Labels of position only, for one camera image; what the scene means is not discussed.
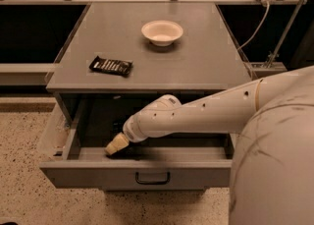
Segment slanted metal rod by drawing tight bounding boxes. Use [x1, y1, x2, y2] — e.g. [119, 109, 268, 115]
[263, 0, 314, 69]

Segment white power cable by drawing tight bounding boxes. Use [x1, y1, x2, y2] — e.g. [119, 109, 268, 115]
[236, 1, 271, 52]

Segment white paper bowl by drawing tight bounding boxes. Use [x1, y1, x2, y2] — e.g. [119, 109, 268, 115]
[141, 20, 183, 47]

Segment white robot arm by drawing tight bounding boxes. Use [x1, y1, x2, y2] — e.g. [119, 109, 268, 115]
[105, 66, 314, 225]

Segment black drawer handle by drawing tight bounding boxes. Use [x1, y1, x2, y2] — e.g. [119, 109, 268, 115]
[134, 172, 171, 186]

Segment dark brown snack bar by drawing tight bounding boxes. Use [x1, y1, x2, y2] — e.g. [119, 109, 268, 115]
[89, 56, 132, 77]

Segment grey open top drawer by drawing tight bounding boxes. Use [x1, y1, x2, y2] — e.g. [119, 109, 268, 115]
[40, 97, 235, 191]

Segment grey metal cabinet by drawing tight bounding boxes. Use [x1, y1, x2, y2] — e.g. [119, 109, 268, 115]
[45, 2, 256, 192]

